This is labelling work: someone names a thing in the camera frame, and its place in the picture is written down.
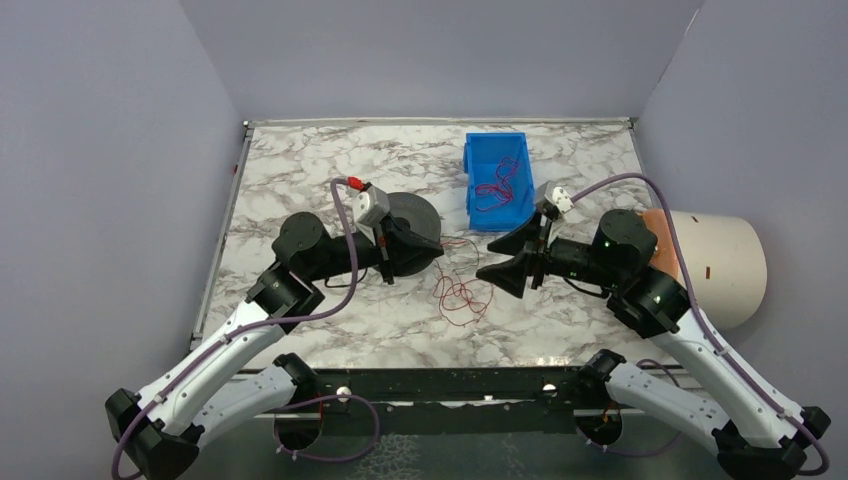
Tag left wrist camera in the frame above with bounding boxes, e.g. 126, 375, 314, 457
346, 176, 391, 230

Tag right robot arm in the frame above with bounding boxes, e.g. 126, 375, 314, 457
477, 209, 830, 479

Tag black round spool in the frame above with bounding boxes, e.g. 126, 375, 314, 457
388, 192, 441, 243

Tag white cylinder with orange lid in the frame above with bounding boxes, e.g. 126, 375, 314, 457
641, 208, 767, 331

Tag blue plastic bin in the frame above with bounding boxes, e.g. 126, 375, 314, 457
463, 132, 535, 232

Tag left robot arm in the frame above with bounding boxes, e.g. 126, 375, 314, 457
105, 207, 443, 479

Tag thin black wire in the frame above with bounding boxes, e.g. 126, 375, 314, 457
441, 235, 482, 273

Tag red wires in bin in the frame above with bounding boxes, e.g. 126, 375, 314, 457
474, 156, 525, 213

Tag red wire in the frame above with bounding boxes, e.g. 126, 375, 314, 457
431, 237, 496, 329

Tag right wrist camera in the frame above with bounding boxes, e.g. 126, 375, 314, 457
533, 181, 574, 221

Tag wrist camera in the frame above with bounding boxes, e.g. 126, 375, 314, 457
346, 176, 391, 230
533, 181, 574, 221

